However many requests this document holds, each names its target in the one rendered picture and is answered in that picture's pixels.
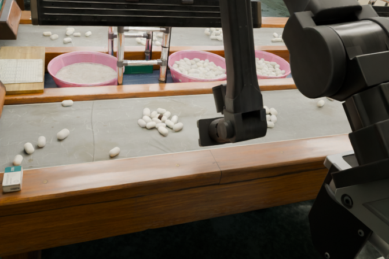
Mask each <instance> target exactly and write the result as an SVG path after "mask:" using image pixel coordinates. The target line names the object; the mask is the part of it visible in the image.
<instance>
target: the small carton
mask: <svg viewBox="0 0 389 259"><path fill-rule="evenodd" d="M22 179H23V168H22V165H20V166H10V167H5V170H4V175H3V182H2V188H3V192H4V193H5V192H10V191H19V190H21V186H22Z"/></svg>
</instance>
